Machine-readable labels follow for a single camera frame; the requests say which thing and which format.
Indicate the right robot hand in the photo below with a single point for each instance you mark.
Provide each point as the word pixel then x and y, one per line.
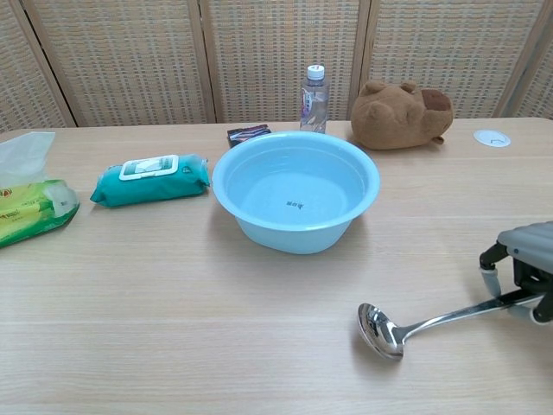
pixel 529 248

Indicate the light blue plastic basin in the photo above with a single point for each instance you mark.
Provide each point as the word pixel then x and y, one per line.
pixel 296 216

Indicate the clear plastic water bottle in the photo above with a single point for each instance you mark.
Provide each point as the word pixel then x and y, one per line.
pixel 315 108

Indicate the brown capybara plush toy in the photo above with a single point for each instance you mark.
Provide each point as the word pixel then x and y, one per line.
pixel 393 121

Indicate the small black red box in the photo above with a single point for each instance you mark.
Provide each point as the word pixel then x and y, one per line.
pixel 246 133

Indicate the teal wet wipes pack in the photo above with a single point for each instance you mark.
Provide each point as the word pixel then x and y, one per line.
pixel 147 186

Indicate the woven bamboo folding screen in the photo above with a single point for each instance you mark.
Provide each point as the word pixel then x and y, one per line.
pixel 129 65

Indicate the green tissue pack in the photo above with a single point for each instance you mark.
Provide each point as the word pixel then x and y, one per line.
pixel 30 207

